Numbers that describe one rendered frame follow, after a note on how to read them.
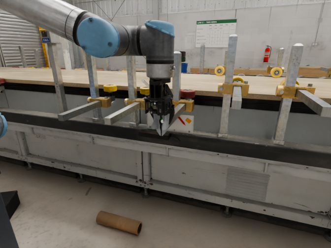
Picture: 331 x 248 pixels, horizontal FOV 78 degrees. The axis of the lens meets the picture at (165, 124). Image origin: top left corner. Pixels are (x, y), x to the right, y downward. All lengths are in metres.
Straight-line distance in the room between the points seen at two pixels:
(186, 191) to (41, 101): 1.34
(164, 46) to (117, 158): 1.19
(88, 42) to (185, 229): 1.28
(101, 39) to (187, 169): 1.14
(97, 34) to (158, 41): 0.19
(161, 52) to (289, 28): 7.61
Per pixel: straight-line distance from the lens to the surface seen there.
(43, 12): 0.64
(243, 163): 1.15
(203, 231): 1.52
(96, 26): 0.55
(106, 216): 1.53
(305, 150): 1.10
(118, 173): 1.75
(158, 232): 1.50
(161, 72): 0.65
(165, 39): 0.65
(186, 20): 8.56
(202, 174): 1.49
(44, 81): 1.76
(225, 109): 1.02
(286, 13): 8.19
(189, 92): 1.09
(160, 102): 0.65
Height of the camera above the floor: 1.12
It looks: 20 degrees down
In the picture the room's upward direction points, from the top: straight up
